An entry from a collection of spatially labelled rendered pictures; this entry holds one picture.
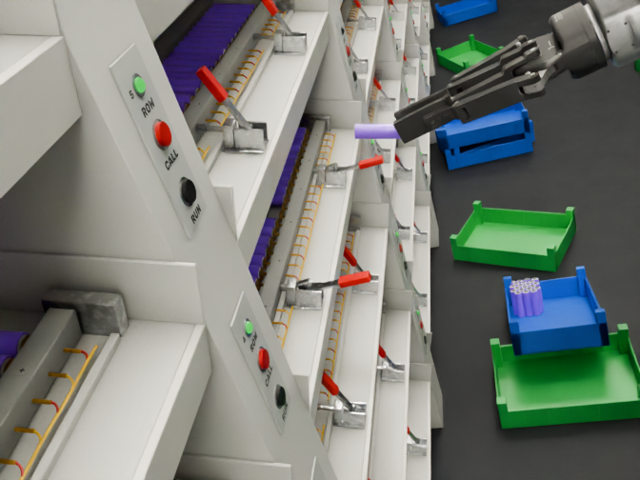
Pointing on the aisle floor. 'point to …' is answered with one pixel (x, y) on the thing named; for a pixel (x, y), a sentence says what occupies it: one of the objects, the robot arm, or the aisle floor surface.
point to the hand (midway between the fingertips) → (425, 115)
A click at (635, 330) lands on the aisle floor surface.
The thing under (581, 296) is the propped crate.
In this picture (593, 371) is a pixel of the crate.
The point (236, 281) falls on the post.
